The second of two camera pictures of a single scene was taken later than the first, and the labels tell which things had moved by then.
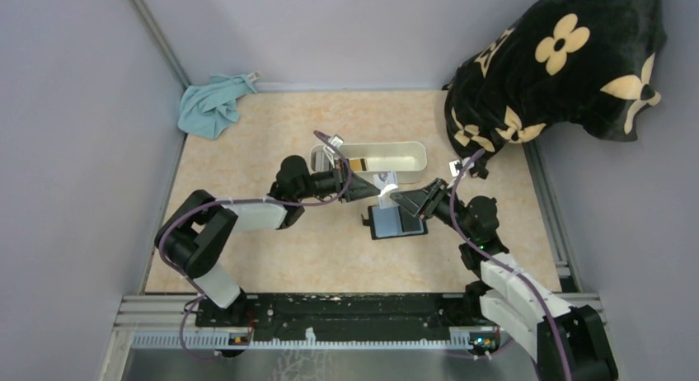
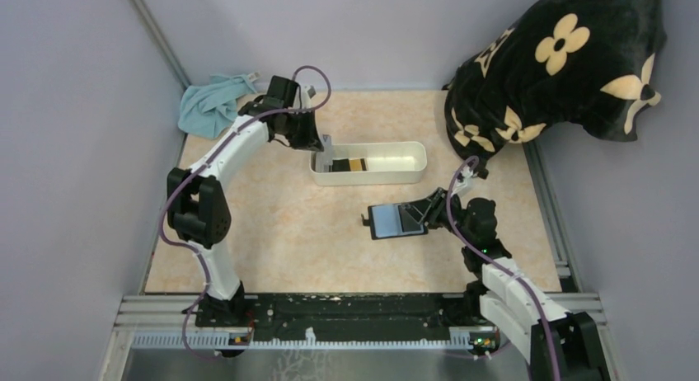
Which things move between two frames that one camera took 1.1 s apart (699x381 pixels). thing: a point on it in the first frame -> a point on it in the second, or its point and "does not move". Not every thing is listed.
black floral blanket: x=586 y=55 does not move
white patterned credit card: x=386 y=181 -> x=326 y=155
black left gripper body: x=345 y=181 -> x=308 y=133
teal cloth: x=208 y=108 does not move
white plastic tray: x=405 y=160 does not move
